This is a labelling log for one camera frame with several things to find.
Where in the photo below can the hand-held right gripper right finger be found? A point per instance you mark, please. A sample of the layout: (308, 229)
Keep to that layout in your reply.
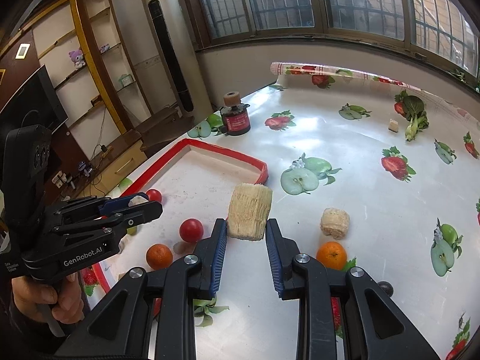
(273, 258)

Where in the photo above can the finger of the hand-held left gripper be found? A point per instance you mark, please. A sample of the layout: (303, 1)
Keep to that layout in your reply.
(146, 212)
(116, 203)

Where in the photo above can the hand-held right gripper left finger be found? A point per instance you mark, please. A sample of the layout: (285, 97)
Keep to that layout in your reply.
(221, 255)

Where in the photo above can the red tomato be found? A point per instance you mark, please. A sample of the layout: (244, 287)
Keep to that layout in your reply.
(191, 230)
(154, 195)

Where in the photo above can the large beige fibrous chunk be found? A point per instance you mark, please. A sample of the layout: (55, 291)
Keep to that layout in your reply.
(249, 212)

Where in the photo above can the red rectangular tray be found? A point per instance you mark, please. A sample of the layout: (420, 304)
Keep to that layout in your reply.
(210, 172)

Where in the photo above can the person's left hand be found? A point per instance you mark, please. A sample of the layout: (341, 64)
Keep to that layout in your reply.
(37, 296)

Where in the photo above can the low wooden cabinet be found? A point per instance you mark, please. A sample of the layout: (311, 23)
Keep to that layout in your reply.
(123, 157)

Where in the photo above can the small orange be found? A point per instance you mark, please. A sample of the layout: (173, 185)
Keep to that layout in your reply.
(331, 255)

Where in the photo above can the black television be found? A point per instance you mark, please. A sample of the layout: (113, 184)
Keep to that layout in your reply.
(33, 97)

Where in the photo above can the dark purple plum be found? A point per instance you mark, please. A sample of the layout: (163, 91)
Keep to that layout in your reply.
(386, 288)

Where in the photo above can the white box on shelf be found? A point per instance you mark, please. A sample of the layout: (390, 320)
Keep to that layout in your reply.
(126, 80)

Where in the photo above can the dark jar with cork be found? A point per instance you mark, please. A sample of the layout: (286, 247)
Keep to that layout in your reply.
(235, 118)

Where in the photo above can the purple plush toy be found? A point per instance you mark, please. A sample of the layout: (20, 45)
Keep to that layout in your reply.
(77, 59)

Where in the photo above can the tower air conditioner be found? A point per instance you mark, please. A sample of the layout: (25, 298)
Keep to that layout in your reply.
(172, 48)

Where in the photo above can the green leafy vegetable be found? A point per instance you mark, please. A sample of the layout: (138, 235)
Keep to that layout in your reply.
(412, 114)

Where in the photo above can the barred window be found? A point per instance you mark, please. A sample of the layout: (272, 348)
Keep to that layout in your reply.
(285, 0)

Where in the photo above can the small green plant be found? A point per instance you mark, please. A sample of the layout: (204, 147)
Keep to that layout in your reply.
(459, 75)

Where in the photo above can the wall thermostat panel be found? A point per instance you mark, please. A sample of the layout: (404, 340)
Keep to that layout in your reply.
(23, 50)

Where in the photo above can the wall shelf unit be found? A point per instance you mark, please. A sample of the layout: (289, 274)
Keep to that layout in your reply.
(108, 67)

